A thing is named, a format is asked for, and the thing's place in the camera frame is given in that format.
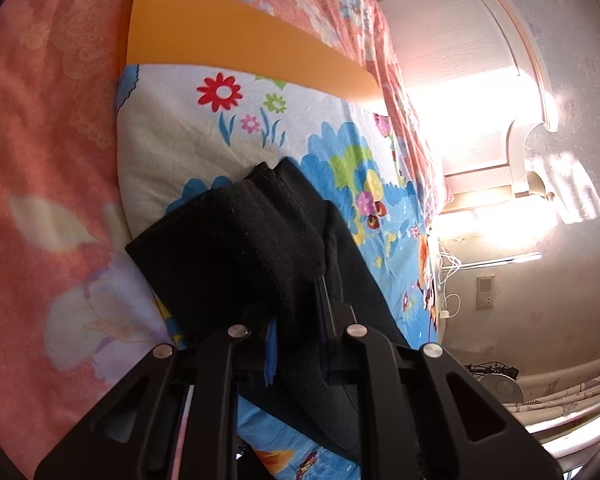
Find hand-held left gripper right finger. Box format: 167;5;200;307
315;275;564;480

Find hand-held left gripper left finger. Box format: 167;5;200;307
34;310;281;480

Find black pants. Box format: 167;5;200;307
125;159;416;466

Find silver studio lamp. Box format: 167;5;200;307
480;366;524;404

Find striped cloth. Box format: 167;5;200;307
510;350;600;461

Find blue cartoon printed blanket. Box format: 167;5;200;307
115;62;441;480

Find white headboard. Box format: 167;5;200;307
352;0;561;201

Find orange flat board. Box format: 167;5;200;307
125;0;382;106

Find pink floral bedspread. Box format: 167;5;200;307
0;0;453;461

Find white cable bundle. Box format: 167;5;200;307
436;240;464;283

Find wall socket panel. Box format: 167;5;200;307
475;275;496;311

